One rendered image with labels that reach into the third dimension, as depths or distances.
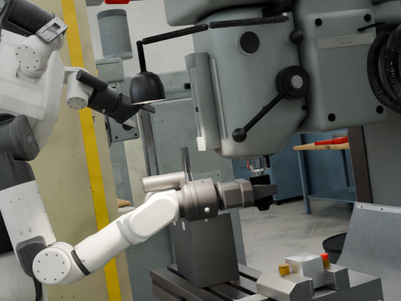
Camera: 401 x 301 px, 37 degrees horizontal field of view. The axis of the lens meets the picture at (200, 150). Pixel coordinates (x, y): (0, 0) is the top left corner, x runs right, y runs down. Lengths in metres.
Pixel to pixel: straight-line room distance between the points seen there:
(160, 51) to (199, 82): 9.65
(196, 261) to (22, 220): 0.52
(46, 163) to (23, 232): 1.64
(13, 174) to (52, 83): 0.28
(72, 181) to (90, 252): 1.67
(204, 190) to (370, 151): 0.51
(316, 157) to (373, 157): 7.20
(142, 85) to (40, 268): 0.44
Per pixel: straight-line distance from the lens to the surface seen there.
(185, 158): 1.73
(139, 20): 10.91
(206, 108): 1.28
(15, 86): 1.44
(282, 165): 8.69
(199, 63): 1.28
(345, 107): 1.34
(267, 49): 1.27
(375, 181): 1.62
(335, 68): 1.33
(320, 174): 8.79
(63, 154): 2.95
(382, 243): 1.58
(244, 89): 1.24
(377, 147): 1.59
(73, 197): 2.97
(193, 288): 1.64
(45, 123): 1.44
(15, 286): 1.75
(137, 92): 1.19
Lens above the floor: 1.41
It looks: 3 degrees down
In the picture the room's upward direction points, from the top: 9 degrees counter-clockwise
